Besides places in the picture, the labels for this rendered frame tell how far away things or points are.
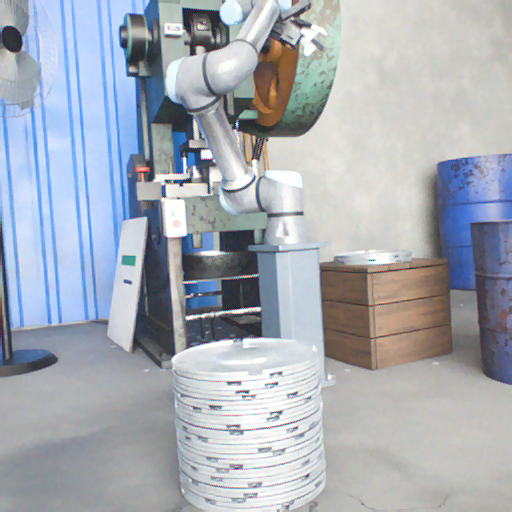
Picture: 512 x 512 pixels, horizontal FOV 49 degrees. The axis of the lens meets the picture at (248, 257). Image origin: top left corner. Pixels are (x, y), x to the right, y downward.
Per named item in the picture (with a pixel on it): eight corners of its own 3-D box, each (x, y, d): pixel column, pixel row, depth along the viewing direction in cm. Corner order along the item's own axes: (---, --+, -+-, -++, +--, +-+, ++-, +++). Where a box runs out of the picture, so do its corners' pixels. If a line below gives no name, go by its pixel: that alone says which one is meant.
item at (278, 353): (300, 337, 128) (300, 334, 128) (336, 367, 100) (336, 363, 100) (172, 349, 125) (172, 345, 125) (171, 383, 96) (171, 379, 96)
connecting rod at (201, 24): (222, 89, 238) (217, 6, 237) (194, 88, 234) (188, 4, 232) (208, 100, 258) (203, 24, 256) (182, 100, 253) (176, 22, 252)
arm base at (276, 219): (320, 241, 176) (319, 210, 176) (281, 245, 168) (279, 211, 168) (292, 242, 189) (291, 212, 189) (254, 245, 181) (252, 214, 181)
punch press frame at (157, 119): (283, 309, 235) (263, -19, 228) (183, 322, 220) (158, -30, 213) (223, 293, 309) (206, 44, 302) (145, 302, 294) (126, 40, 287)
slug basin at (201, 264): (263, 273, 240) (262, 250, 240) (186, 280, 228) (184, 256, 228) (236, 269, 272) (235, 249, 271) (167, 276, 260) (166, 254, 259)
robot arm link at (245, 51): (238, 58, 142) (285, -27, 172) (201, 66, 147) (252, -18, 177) (254, 97, 150) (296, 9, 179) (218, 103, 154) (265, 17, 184)
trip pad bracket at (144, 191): (165, 230, 215) (161, 178, 214) (139, 231, 212) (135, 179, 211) (161, 230, 221) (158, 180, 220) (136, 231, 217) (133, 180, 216)
